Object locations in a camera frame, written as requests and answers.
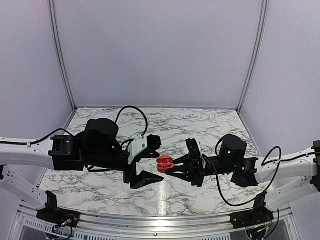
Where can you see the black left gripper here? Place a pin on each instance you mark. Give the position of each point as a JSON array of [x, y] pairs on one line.
[[142, 180]]

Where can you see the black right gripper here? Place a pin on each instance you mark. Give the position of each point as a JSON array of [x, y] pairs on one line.
[[185, 168]]

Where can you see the red round charging case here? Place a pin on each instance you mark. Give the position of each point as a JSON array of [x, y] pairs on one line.
[[164, 163]]

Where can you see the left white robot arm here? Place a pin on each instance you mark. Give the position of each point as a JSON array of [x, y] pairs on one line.
[[30, 153]]

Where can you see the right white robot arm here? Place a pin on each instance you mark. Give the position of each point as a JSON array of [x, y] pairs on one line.
[[303, 167]]

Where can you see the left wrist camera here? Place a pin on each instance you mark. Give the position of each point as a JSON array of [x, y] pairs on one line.
[[141, 143]]

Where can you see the aluminium front rail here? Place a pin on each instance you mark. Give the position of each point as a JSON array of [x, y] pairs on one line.
[[101, 226]]

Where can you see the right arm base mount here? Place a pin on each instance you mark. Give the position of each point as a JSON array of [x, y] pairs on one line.
[[259, 214]]

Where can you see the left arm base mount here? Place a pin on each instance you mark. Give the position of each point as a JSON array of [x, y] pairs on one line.
[[53, 214]]

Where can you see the right metal corner post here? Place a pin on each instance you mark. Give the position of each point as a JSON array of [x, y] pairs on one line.
[[255, 54]]

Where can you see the metal corner post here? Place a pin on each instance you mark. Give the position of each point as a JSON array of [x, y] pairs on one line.
[[59, 53], [255, 54]]

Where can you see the left metal corner post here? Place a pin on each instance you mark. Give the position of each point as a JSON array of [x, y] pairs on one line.
[[59, 53]]

